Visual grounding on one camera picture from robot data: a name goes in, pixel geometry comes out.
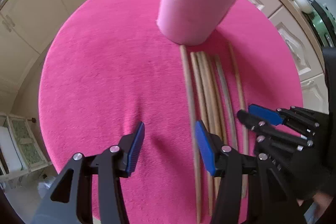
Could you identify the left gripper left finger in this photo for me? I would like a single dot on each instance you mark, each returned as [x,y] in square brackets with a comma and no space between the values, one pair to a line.
[69,199]

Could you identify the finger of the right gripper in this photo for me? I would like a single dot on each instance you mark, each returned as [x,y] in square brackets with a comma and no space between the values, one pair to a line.
[277,141]
[301,120]

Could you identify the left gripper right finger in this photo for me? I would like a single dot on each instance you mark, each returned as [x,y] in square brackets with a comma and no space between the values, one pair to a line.
[269,199]

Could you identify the wooden chopstick three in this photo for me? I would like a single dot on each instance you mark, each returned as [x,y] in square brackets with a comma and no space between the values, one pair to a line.
[204,144]

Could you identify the wooden chopstick six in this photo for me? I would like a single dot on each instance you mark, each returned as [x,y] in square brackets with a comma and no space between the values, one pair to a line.
[228,103]

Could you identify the wooden chopstick two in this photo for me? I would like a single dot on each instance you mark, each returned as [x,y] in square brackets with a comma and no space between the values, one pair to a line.
[204,117]

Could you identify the wooden chopstick one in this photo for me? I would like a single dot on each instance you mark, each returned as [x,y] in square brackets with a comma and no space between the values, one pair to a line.
[192,116]

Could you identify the wooden chopstick four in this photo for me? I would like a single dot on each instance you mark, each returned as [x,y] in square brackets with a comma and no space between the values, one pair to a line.
[213,99]

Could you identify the person's right hand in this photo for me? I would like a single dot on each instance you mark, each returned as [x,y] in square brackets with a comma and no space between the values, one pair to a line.
[321,202]

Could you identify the white ceramic bowl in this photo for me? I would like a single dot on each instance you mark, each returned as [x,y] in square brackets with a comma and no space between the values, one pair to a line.
[304,6]

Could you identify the pink round tablecloth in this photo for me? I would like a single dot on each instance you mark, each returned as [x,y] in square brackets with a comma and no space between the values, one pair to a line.
[110,67]

